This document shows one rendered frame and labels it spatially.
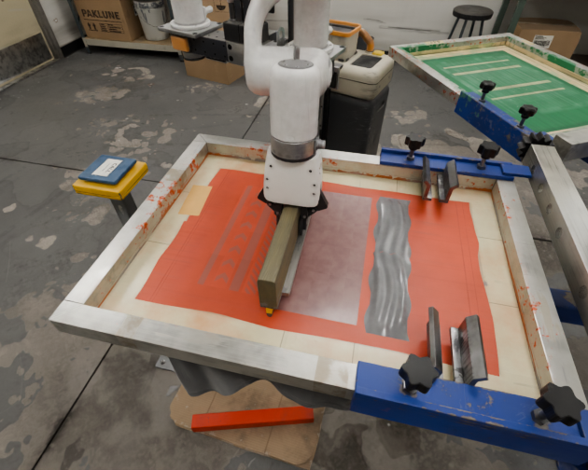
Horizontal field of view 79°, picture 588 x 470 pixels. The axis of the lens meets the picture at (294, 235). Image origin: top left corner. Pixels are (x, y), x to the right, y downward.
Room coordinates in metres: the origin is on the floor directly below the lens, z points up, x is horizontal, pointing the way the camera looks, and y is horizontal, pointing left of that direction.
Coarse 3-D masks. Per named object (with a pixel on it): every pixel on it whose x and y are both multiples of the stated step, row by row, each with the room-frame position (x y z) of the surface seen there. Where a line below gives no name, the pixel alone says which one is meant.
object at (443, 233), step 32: (224, 192) 0.66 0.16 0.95; (352, 192) 0.66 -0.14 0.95; (384, 192) 0.66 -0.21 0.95; (224, 224) 0.55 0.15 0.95; (320, 224) 0.55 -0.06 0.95; (352, 224) 0.55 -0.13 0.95; (416, 224) 0.55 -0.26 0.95; (448, 224) 0.55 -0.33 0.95; (416, 256) 0.46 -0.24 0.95; (448, 256) 0.46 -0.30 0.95
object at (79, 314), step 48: (192, 144) 0.81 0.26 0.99; (240, 144) 0.81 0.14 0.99; (144, 240) 0.49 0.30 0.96; (528, 240) 0.47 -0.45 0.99; (96, 288) 0.35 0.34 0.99; (528, 288) 0.35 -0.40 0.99; (96, 336) 0.28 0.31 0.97; (144, 336) 0.26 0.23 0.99; (192, 336) 0.26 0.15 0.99; (528, 336) 0.28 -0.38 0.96; (288, 384) 0.21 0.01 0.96; (336, 384) 0.19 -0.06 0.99; (576, 384) 0.19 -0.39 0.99
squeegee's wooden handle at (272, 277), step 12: (288, 204) 0.50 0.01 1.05; (288, 216) 0.46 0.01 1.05; (276, 228) 0.43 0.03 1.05; (288, 228) 0.43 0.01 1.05; (276, 240) 0.41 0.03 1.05; (288, 240) 0.41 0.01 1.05; (276, 252) 0.38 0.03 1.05; (288, 252) 0.40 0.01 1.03; (264, 264) 0.35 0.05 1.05; (276, 264) 0.35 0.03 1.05; (288, 264) 0.40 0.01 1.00; (264, 276) 0.33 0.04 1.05; (276, 276) 0.33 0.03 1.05; (264, 288) 0.32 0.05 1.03; (276, 288) 0.32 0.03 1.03; (264, 300) 0.32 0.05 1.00; (276, 300) 0.32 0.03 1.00
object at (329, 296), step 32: (192, 224) 0.55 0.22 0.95; (192, 256) 0.46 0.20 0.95; (320, 256) 0.46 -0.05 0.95; (352, 256) 0.46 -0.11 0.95; (160, 288) 0.38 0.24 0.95; (192, 288) 0.38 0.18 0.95; (320, 288) 0.38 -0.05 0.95; (352, 288) 0.38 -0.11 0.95; (416, 288) 0.38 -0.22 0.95; (448, 288) 0.38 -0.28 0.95; (480, 288) 0.38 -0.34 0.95; (256, 320) 0.31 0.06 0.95; (288, 320) 0.31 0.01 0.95; (320, 320) 0.31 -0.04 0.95; (352, 320) 0.31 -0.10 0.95; (416, 320) 0.31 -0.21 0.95; (448, 320) 0.31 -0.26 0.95; (480, 320) 0.31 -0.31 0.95; (416, 352) 0.26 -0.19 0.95; (448, 352) 0.26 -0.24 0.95
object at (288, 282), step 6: (306, 228) 0.50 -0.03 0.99; (300, 240) 0.47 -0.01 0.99; (300, 246) 0.45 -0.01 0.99; (294, 252) 0.44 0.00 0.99; (300, 252) 0.44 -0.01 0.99; (294, 258) 0.42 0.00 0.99; (294, 264) 0.41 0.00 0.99; (288, 270) 0.39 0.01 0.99; (294, 270) 0.39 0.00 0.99; (288, 276) 0.38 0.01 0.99; (294, 276) 0.39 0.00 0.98; (288, 282) 0.37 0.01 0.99; (288, 288) 0.35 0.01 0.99; (282, 294) 0.35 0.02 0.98; (288, 294) 0.35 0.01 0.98
